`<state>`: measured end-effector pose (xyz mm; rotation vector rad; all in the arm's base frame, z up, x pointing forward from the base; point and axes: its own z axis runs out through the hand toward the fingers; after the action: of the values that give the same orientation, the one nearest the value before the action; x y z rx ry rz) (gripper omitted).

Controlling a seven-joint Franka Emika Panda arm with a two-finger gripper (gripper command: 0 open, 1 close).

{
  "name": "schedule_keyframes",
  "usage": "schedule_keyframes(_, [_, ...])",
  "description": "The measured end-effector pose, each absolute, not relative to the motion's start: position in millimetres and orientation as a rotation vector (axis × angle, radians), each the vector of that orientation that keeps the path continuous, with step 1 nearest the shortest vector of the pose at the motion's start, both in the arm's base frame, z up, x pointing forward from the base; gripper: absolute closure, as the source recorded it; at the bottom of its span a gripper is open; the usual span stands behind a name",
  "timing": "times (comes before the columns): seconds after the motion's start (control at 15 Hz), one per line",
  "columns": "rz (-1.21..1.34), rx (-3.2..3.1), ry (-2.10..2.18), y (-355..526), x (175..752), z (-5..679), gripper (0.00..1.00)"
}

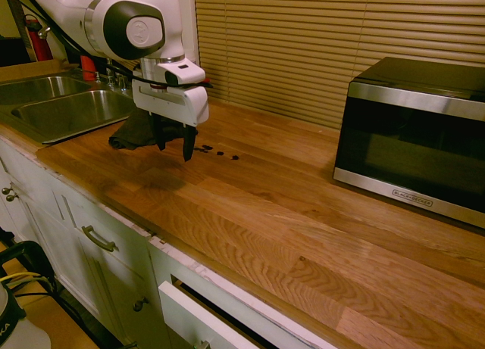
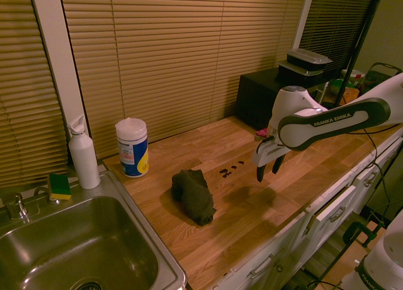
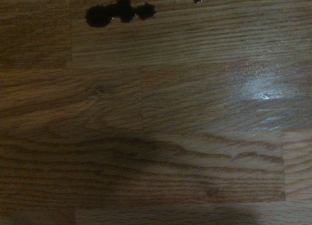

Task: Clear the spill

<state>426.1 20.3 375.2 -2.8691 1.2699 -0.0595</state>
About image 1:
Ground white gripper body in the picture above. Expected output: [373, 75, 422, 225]
[131, 79, 211, 129]

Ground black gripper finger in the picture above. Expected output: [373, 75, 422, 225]
[182, 125, 199, 163]
[151, 114, 168, 151]

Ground dark grey cloth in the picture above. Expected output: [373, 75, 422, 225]
[108, 108, 199, 152]

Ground chrome sink faucet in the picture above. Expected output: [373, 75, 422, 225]
[94, 59, 130, 93]

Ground red bottle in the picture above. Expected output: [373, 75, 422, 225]
[80, 55, 96, 82]

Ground stainless steel double sink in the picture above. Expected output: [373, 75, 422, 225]
[0, 74, 138, 145]

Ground red fire extinguisher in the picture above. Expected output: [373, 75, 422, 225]
[23, 14, 55, 63]

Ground white kitchen cabinet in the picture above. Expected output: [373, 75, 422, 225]
[0, 135, 334, 349]

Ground beige window blinds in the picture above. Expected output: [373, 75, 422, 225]
[194, 0, 485, 131]

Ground white open drawer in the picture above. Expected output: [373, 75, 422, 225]
[158, 280, 281, 349]

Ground black stainless microwave oven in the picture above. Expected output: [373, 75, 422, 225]
[332, 56, 485, 229]

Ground white device with black lettering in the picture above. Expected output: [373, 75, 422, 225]
[0, 280, 52, 349]

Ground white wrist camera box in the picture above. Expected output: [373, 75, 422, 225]
[157, 61, 206, 88]

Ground metal bar cabinet handle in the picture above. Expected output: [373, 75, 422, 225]
[81, 225, 117, 252]

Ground black tube frame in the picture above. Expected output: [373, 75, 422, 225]
[0, 240, 58, 293]

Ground yellow cable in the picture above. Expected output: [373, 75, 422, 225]
[0, 270, 43, 286]

